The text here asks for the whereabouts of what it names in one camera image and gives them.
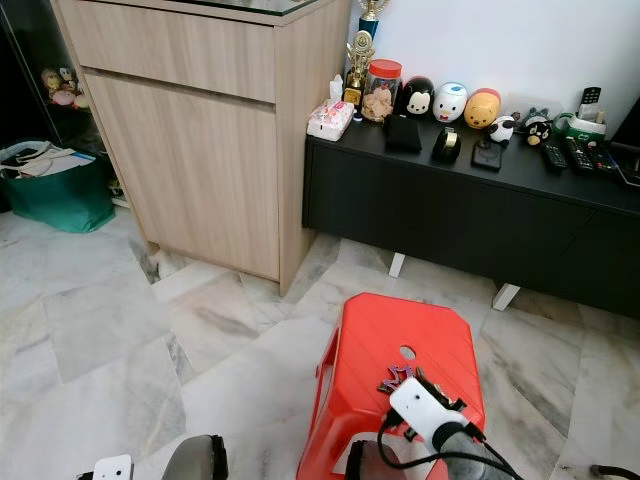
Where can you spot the keys with purple crown charm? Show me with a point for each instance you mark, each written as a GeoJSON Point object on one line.
{"type": "Point", "coordinates": [396, 380]}

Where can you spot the black remote control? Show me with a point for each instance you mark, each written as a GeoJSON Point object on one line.
{"type": "Point", "coordinates": [579, 156]}
{"type": "Point", "coordinates": [554, 156]}

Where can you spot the small black animal figurine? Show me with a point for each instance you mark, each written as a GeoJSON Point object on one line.
{"type": "Point", "coordinates": [536, 128]}

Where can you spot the dark glass display cabinet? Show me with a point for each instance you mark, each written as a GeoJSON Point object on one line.
{"type": "Point", "coordinates": [25, 50]}

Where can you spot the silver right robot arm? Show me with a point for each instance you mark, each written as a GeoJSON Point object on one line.
{"type": "Point", "coordinates": [475, 458]}

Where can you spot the black mouse plush toy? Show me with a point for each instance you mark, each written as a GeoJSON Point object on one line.
{"type": "Point", "coordinates": [417, 100]}

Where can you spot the black low sideboard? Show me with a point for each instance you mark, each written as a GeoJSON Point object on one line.
{"type": "Point", "coordinates": [440, 210]}

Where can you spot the yellow round plush toy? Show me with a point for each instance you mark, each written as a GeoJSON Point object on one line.
{"type": "Point", "coordinates": [483, 108]}

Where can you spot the green fabric bag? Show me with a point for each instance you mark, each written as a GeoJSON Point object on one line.
{"type": "Point", "coordinates": [60, 205]}

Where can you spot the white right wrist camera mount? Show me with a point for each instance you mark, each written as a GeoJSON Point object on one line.
{"type": "Point", "coordinates": [420, 410]}

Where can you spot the black tape dispenser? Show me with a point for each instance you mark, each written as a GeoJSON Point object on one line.
{"type": "Point", "coordinates": [448, 145]}

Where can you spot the green and white holder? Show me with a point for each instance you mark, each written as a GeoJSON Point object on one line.
{"type": "Point", "coordinates": [586, 128]}

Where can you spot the pink tissue pack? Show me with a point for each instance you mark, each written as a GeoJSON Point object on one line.
{"type": "Point", "coordinates": [330, 120]}

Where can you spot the light wooden cabinet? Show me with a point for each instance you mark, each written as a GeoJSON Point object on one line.
{"type": "Point", "coordinates": [200, 150]}

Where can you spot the red plastic stool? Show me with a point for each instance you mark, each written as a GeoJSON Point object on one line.
{"type": "Point", "coordinates": [390, 330]}

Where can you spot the white round plush toy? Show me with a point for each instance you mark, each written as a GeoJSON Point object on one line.
{"type": "Point", "coordinates": [450, 102]}

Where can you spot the black handset with keypad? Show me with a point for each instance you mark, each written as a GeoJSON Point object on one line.
{"type": "Point", "coordinates": [590, 100]}

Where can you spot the blue and gold trophy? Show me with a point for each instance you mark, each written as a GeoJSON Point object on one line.
{"type": "Point", "coordinates": [372, 10]}

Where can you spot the black flat device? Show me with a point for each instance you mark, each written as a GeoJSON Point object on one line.
{"type": "Point", "coordinates": [628, 165]}

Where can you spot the small panda figurine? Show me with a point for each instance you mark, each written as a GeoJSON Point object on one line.
{"type": "Point", "coordinates": [504, 128]}

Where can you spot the clear jar with red lid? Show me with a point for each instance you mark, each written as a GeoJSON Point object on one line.
{"type": "Point", "coordinates": [382, 98]}

